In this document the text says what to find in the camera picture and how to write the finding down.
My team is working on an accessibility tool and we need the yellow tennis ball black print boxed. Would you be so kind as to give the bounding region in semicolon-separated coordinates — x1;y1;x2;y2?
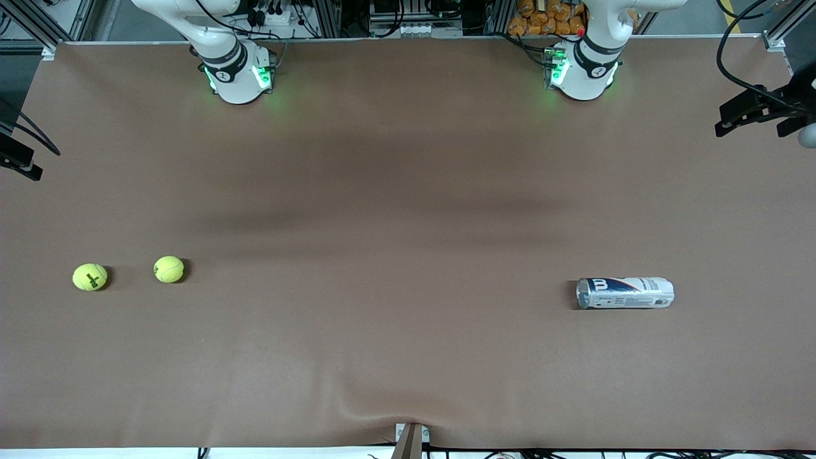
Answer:
72;263;109;292

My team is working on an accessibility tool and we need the plain yellow tennis ball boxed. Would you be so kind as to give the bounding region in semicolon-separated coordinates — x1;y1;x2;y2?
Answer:
153;256;186;284

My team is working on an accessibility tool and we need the white blue tennis ball can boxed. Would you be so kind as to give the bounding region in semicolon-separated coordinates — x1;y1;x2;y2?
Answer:
576;277;675;310

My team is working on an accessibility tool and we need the bag of orange items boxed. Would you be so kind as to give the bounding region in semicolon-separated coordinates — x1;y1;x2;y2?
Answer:
508;0;587;37

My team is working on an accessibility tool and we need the white power strip with plugs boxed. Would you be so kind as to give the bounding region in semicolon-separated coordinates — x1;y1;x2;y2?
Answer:
249;3;295;30

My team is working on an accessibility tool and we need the brown table cover cloth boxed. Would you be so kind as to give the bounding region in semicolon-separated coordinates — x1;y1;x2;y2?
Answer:
0;35;816;450

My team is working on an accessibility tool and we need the aluminium frame post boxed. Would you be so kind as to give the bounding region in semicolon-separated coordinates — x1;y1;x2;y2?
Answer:
0;0;96;61
762;0;816;53

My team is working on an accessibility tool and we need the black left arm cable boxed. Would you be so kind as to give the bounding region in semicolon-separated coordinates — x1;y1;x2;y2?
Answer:
715;0;785;96

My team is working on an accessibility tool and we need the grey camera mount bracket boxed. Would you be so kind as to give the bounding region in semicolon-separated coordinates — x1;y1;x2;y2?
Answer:
395;423;431;459

